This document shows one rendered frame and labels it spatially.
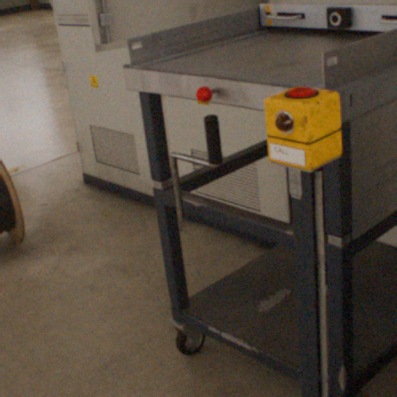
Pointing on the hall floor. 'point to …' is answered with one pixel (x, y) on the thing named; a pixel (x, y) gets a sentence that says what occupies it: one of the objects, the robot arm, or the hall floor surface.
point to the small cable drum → (11, 207)
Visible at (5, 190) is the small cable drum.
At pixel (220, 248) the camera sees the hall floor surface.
